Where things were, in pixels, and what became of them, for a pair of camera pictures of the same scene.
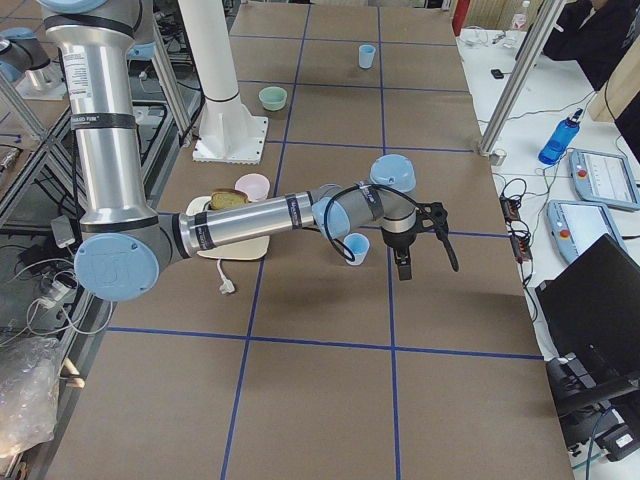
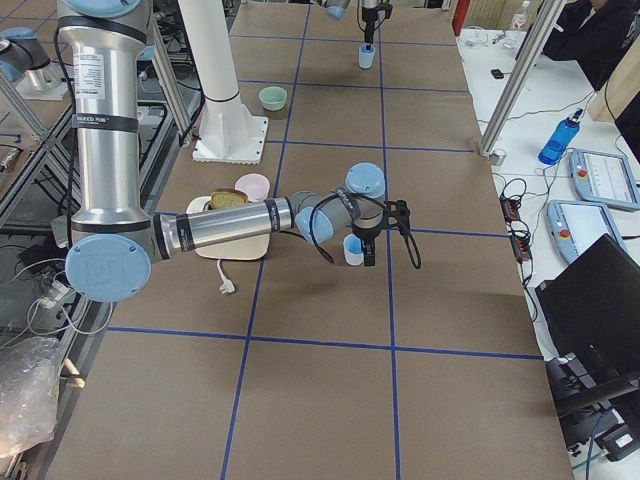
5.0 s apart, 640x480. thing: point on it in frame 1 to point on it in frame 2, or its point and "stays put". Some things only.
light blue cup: (359, 245) stays put
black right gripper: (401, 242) to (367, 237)
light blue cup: (366, 55) stays put
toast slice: (223, 198) stays put
